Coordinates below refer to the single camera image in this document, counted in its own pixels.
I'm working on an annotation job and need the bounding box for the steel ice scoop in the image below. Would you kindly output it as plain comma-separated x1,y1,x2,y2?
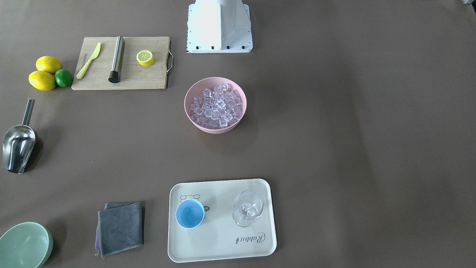
1,99,36,174

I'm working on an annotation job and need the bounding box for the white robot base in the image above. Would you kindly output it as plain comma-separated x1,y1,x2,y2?
186,0,253,53

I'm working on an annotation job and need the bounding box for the pile of clear ice cubes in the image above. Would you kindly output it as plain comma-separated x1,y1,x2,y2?
186,83,245,130

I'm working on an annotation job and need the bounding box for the blue cup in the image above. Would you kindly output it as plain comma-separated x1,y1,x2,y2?
175,200,205,229

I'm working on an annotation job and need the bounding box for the pink bowl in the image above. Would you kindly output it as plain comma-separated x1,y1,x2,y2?
184,77,248,134

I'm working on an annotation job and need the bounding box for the clear wine glass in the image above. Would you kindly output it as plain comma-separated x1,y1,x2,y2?
232,189,264,227

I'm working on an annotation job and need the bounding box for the cream serving tray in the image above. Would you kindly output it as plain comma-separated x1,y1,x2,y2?
168,178,277,263

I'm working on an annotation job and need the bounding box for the half lemon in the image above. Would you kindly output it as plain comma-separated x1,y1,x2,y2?
136,50,155,66

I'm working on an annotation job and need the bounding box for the steel muddler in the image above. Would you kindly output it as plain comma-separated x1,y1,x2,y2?
108,36,125,83

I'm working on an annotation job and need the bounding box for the grey folded cloth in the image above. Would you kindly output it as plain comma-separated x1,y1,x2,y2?
95,202,144,258

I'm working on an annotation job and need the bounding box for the bamboo cutting board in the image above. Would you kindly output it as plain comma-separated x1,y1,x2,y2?
71,36,170,90

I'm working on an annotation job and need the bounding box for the yellow plastic knife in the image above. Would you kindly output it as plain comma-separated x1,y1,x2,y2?
76,42,102,79

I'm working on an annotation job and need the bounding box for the green lime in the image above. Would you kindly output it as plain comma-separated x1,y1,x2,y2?
54,68,74,88

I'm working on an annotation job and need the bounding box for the lower whole lemon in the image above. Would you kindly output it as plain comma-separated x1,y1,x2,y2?
28,71,57,91

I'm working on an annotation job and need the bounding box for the whole lemon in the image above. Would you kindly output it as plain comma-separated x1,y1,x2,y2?
35,56,62,75
28,71,57,91

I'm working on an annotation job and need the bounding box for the upper whole lemon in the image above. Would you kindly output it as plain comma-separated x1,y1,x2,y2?
35,56,62,75

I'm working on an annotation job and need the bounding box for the green bowl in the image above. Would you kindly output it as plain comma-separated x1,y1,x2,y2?
0,222,53,268

